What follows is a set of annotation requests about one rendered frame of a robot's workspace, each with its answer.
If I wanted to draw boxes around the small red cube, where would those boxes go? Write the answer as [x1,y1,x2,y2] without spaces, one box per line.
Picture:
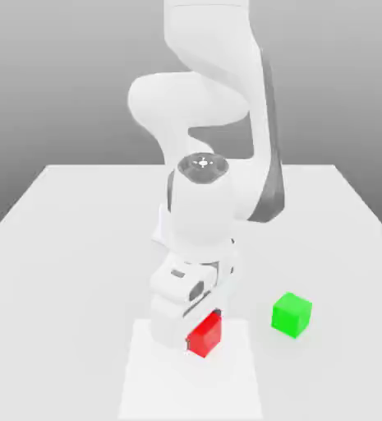
[186,310,223,359]

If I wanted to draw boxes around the small green cube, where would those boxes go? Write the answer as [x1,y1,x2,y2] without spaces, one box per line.
[270,291,314,340]

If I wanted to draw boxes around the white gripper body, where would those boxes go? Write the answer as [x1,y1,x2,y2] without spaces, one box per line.
[148,262,242,354]

